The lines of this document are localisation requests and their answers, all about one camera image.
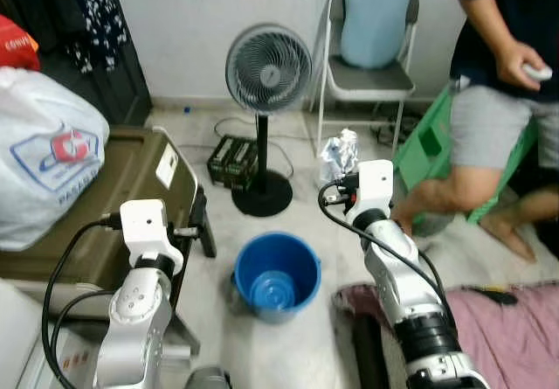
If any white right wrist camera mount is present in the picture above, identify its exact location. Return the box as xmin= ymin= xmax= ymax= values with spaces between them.
xmin=354 ymin=160 xmax=396 ymax=228

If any light blue cushion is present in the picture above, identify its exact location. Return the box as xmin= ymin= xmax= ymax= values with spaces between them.
xmin=341 ymin=0 xmax=416 ymax=69

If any silver foil bag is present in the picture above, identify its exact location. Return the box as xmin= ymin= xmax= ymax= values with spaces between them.
xmin=319 ymin=129 xmax=361 ymax=184

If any purple blanket with cartoon prints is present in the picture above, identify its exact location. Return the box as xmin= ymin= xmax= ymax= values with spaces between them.
xmin=335 ymin=282 xmax=559 ymax=389

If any grey standing fan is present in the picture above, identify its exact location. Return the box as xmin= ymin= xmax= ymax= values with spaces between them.
xmin=225 ymin=24 xmax=313 ymax=218

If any blue plastic bucket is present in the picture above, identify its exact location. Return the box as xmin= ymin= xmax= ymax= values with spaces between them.
xmin=232 ymin=232 xmax=322 ymax=324

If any white printed plastic bag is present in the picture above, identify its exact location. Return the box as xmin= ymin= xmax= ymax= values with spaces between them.
xmin=0 ymin=66 xmax=110 ymax=252

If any black white dotted garment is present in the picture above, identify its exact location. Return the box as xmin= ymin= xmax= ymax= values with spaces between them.
xmin=63 ymin=0 xmax=132 ymax=75

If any olive storage box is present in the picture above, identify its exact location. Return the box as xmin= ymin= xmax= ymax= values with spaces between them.
xmin=0 ymin=125 xmax=217 ymax=289

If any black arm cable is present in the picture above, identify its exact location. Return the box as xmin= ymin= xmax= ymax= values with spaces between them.
xmin=317 ymin=179 xmax=455 ymax=329
xmin=40 ymin=217 xmax=123 ymax=389
xmin=48 ymin=288 xmax=116 ymax=381

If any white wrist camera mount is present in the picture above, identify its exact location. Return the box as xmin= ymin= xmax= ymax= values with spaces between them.
xmin=120 ymin=199 xmax=186 ymax=272
xmin=354 ymin=160 xmax=396 ymax=228

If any person's right hand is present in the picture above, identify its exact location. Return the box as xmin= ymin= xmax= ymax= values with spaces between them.
xmin=496 ymin=41 xmax=544 ymax=90

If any black pack with green print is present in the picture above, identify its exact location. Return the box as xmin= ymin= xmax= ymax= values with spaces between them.
xmin=208 ymin=135 xmax=260 ymax=191

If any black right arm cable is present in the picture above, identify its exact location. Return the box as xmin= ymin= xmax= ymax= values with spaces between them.
xmin=317 ymin=179 xmax=455 ymax=329

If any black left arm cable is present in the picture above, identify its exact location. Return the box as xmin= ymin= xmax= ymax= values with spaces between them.
xmin=48 ymin=288 xmax=116 ymax=381
xmin=40 ymin=217 xmax=123 ymax=389

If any person in grey shorts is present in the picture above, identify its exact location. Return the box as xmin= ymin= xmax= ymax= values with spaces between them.
xmin=390 ymin=0 xmax=559 ymax=263

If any grey folding chair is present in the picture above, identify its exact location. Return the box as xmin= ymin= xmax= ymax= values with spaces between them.
xmin=313 ymin=0 xmax=420 ymax=158

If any grey robot left leg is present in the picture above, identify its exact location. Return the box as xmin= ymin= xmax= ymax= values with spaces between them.
xmin=185 ymin=365 xmax=232 ymax=389

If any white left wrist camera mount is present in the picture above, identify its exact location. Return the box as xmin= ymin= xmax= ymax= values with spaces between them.
xmin=120 ymin=199 xmax=186 ymax=272

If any small white remote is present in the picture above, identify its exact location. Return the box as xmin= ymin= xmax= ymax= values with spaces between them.
xmin=522 ymin=64 xmax=554 ymax=82

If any red bag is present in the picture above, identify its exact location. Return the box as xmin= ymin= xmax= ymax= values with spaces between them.
xmin=0 ymin=15 xmax=41 ymax=73

